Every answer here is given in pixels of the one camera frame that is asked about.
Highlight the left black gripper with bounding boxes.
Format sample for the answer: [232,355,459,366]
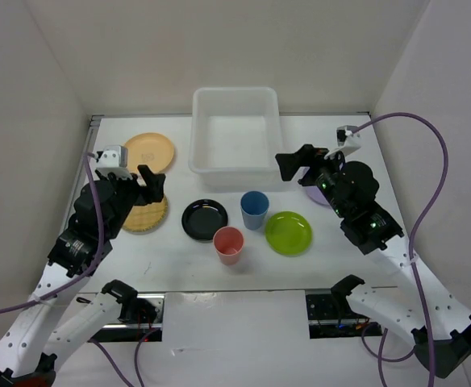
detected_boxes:
[96,164,166,238]

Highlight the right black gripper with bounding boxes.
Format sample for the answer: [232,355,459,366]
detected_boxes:
[275,143,349,218]

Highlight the yellow woven pattern plate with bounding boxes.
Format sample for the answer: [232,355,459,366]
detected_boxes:
[122,197,169,235]

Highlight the purple plastic plate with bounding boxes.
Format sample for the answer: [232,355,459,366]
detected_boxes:
[305,186,329,206]

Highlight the orange plastic plate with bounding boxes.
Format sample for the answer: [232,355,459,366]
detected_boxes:
[124,132,174,173]

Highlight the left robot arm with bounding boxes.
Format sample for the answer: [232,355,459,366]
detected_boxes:
[0,165,165,386]

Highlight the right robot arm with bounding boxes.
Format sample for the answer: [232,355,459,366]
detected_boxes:
[275,144,471,378]

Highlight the white plastic bin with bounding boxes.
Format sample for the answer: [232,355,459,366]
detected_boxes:
[188,87,283,191]

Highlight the black plate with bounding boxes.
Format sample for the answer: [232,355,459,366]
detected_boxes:
[181,198,228,242]

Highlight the blue plastic cup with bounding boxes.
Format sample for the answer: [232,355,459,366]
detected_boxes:
[240,191,269,231]

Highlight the green plastic plate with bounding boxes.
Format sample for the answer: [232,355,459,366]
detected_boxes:
[265,211,313,256]

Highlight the pink plastic cup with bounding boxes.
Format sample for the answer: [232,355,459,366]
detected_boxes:
[213,227,244,266]

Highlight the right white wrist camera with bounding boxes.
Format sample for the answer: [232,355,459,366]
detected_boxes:
[324,125,361,159]

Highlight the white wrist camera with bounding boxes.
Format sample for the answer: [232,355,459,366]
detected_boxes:
[94,145,128,169]
[324,125,361,159]

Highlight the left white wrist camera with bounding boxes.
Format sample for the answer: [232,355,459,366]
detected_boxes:
[94,145,128,169]

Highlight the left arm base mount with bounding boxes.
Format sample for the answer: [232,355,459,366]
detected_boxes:
[93,293,165,343]

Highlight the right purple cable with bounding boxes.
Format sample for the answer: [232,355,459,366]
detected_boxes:
[354,111,449,387]

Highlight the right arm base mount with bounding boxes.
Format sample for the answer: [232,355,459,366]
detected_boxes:
[305,289,383,339]

